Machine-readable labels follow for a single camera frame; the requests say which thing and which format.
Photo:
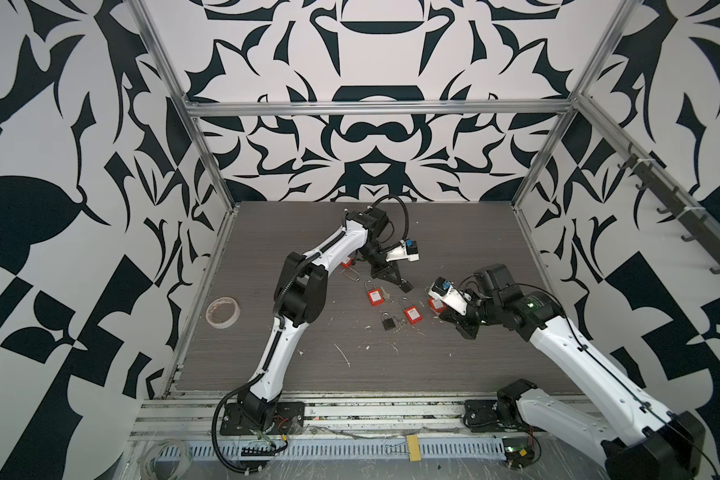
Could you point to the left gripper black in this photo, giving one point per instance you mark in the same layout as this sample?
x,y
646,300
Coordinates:
x,y
389,274

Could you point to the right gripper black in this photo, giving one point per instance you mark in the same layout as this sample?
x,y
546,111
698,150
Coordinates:
x,y
466,329

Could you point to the red padlock long shackle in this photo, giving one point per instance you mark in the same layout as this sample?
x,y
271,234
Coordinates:
x,y
437,305

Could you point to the small black padlock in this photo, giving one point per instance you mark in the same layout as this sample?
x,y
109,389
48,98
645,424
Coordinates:
x,y
388,321

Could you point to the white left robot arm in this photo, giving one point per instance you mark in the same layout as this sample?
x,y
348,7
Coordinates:
x,y
299,299

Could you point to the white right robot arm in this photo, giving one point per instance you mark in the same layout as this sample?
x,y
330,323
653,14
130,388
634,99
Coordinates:
x,y
637,436

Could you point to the red padlock with key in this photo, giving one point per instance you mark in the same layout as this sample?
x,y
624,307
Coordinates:
x,y
374,294

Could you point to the yellow tape piece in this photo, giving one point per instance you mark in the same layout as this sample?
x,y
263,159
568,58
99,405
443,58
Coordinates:
x,y
413,447

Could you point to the tape roll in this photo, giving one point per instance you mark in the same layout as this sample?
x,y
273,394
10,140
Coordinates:
x,y
223,312

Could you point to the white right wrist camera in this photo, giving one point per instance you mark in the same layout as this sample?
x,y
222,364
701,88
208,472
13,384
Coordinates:
x,y
455,299

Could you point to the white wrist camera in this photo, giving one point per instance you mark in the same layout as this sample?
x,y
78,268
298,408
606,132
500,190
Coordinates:
x,y
405,250
455,299

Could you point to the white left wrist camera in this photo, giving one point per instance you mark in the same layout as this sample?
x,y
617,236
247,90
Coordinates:
x,y
405,250

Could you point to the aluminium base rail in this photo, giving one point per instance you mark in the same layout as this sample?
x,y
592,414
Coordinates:
x,y
342,424

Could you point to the wall hook rack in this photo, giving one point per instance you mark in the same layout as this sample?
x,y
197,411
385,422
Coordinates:
x,y
676,203

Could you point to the aluminium cage frame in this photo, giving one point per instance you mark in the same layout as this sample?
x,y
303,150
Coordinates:
x,y
491,128

